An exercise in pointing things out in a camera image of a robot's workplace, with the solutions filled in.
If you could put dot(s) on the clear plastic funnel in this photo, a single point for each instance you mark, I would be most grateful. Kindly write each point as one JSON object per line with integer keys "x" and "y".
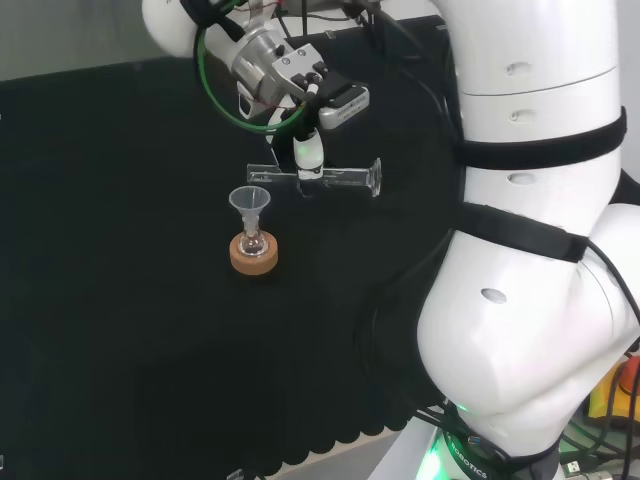
{"x": 249, "y": 200}

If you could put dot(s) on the black bench cloth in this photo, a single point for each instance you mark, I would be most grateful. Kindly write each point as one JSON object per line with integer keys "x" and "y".
{"x": 125, "y": 300}

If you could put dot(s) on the small glass round-bottom flask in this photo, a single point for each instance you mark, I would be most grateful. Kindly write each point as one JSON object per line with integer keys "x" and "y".
{"x": 251, "y": 245}

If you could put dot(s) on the clear glass graduated cylinder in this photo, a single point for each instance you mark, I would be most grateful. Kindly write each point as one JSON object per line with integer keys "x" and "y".
{"x": 350, "y": 176}

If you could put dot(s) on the yellow stop button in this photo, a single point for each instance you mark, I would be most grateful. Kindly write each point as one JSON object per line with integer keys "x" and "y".
{"x": 612, "y": 395}

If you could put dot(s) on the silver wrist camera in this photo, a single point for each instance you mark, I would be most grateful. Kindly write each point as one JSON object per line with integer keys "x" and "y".
{"x": 345, "y": 107}

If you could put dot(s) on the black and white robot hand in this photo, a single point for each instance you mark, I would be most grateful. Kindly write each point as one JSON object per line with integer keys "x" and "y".
{"x": 308, "y": 155}

